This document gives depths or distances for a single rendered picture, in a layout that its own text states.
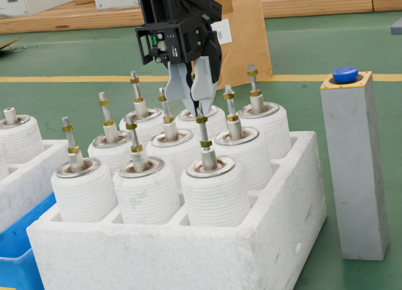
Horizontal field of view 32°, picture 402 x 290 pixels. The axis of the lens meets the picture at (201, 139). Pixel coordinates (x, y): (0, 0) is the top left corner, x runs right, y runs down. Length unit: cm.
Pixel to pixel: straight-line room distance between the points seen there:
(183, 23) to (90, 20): 296
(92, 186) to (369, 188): 45
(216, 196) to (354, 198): 27
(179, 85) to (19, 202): 53
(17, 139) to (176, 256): 55
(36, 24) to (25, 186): 278
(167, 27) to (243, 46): 136
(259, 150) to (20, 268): 45
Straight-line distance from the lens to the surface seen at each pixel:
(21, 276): 125
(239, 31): 226
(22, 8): 431
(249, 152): 111
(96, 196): 113
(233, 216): 103
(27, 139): 148
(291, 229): 116
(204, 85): 98
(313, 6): 314
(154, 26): 92
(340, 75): 112
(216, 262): 103
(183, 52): 91
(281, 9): 320
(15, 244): 137
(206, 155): 102
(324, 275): 121
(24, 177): 143
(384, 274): 120
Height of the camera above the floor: 65
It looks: 20 degrees down
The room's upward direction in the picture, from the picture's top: 11 degrees counter-clockwise
